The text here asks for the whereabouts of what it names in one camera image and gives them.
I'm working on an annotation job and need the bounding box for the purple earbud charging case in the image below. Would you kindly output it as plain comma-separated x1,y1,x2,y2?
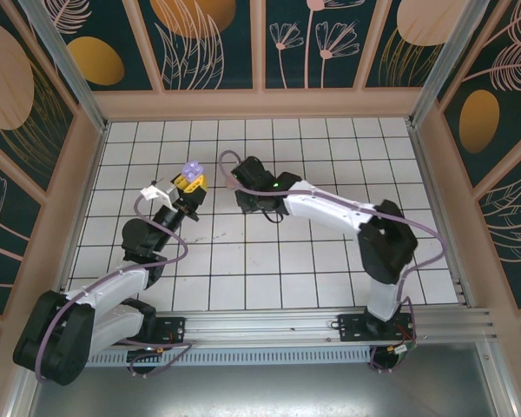
180,159,205,182

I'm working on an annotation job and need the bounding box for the grey metal panel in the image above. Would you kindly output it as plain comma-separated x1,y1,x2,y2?
8,342,518,417

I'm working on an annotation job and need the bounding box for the aluminium side rail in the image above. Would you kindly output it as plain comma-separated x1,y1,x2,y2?
54,121,110,296
406,119,477,312

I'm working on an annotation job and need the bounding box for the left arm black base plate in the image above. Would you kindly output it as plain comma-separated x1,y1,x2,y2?
125,315,188,347

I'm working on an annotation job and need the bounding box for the small electronics board with wires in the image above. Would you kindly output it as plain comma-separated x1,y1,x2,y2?
125,345,177,378
368,341,420,374

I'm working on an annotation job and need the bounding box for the aluminium frame rail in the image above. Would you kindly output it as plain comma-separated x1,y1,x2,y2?
23,307,500,351

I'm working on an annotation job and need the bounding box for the aluminium corner post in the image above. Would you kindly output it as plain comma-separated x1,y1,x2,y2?
409,0,505,128
16,0,110,134

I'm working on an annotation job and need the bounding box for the slotted grey cable duct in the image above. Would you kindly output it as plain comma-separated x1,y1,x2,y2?
84,349,377,369

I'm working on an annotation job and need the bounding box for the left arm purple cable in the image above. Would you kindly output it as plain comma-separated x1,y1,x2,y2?
33,190,190,386

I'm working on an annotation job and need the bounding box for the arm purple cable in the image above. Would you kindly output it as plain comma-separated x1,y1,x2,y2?
218,149,446,374
33,190,190,386

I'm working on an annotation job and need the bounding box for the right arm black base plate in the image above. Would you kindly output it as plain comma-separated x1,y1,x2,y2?
337,312,419,344

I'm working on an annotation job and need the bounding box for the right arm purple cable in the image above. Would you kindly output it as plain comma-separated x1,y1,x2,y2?
218,149,446,374

